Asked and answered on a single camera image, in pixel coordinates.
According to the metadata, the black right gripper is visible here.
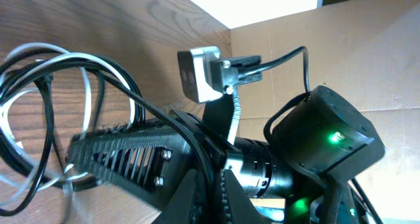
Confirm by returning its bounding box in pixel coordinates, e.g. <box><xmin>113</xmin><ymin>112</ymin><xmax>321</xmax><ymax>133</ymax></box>
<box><xmin>171</xmin><ymin>110</ymin><xmax>294</xmax><ymax>198</ymax></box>

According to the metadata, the thick black usb cable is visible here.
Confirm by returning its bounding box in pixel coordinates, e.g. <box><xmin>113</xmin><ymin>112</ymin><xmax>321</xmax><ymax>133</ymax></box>
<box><xmin>0</xmin><ymin>53</ymin><xmax>216</xmax><ymax>218</ymax></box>

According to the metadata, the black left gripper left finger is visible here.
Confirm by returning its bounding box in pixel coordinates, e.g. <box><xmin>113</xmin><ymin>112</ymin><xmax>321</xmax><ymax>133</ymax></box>
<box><xmin>159</xmin><ymin>169</ymin><xmax>205</xmax><ymax>224</ymax></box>

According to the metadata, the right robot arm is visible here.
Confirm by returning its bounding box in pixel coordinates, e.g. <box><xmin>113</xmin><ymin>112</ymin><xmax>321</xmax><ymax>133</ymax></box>
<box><xmin>68</xmin><ymin>86</ymin><xmax>385</xmax><ymax>223</ymax></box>

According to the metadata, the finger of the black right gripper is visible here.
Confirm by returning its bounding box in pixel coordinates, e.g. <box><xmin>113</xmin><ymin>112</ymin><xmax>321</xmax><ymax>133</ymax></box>
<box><xmin>68</xmin><ymin>125</ymin><xmax>197</xmax><ymax>210</ymax></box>
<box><xmin>85</xmin><ymin>118</ymin><xmax>179</xmax><ymax>139</ymax></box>

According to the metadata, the white cable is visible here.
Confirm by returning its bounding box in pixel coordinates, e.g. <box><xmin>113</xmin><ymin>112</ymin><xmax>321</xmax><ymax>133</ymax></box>
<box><xmin>0</xmin><ymin>42</ymin><xmax>137</xmax><ymax>224</ymax></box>

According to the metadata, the thin black micro-usb cable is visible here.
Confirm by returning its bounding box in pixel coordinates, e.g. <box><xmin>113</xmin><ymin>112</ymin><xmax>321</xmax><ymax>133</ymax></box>
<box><xmin>0</xmin><ymin>48</ymin><xmax>147</xmax><ymax>129</ymax></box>

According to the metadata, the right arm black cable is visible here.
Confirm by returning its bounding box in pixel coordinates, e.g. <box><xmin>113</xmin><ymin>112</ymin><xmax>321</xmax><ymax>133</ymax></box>
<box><xmin>244</xmin><ymin>45</ymin><xmax>311</xmax><ymax>95</ymax></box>

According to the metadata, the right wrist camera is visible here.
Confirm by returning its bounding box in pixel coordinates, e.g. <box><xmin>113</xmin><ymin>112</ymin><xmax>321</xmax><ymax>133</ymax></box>
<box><xmin>177</xmin><ymin>46</ymin><xmax>262</xmax><ymax>104</ymax></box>

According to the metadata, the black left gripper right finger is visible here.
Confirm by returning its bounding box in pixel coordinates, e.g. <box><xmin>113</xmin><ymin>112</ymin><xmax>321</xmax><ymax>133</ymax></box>
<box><xmin>219</xmin><ymin>169</ymin><xmax>272</xmax><ymax>224</ymax></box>

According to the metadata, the cardboard panel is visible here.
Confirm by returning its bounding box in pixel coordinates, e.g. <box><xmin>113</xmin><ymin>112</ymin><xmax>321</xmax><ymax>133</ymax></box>
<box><xmin>231</xmin><ymin>0</ymin><xmax>419</xmax><ymax>222</ymax></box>

